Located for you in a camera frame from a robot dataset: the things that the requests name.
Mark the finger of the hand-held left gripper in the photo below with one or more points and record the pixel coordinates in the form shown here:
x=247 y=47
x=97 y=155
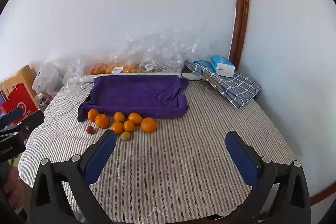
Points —
x=11 y=115
x=31 y=121

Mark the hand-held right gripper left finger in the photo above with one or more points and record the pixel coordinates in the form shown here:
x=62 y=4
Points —
x=101 y=158

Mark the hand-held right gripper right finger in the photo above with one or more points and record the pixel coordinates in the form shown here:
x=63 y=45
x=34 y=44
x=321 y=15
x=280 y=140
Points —
x=241 y=161

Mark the small red fruit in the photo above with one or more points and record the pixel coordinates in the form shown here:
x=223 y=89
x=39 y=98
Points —
x=90 y=130

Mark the brown kiwi fruit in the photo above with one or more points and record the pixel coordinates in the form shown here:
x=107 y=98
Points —
x=125 y=135

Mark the orange mandarin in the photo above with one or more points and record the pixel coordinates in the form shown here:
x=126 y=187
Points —
x=93 y=115
x=119 y=117
x=101 y=120
x=148 y=124
x=135 y=118
x=117 y=127
x=129 y=126

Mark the purple towel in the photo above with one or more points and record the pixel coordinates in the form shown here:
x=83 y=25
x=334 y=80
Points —
x=136 y=95

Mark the clear bag of brown fruits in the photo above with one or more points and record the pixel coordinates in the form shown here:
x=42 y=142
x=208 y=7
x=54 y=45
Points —
x=155 y=67

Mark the person's left hand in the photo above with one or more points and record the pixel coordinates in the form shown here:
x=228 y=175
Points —
x=14 y=192

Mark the red paper bag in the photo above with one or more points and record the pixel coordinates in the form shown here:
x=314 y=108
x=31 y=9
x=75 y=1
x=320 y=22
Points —
x=18 y=103

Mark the plastic drink bottle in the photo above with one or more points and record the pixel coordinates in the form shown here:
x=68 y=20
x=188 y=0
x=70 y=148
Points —
x=43 y=102

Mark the brown paper bag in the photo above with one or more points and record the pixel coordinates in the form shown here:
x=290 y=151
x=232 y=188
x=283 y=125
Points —
x=25 y=75

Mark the white plastic bag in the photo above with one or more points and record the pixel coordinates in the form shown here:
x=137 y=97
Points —
x=47 y=78

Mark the empty clear plastic bag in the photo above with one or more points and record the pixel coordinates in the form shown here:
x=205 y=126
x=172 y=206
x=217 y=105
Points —
x=74 y=71

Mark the blue checked folded cloth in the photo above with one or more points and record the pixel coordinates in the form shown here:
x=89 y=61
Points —
x=236 y=87

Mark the clear bag of mandarins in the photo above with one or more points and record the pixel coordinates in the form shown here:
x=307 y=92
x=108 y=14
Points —
x=110 y=67

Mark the blue and white tissue box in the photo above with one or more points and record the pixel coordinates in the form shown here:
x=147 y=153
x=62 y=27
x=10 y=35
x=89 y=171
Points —
x=223 y=66

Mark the black rimmed round object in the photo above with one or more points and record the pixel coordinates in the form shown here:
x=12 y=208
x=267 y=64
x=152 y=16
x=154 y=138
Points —
x=190 y=76

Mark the brown wooden door frame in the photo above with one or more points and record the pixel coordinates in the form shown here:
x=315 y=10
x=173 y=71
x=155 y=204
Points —
x=241 y=3

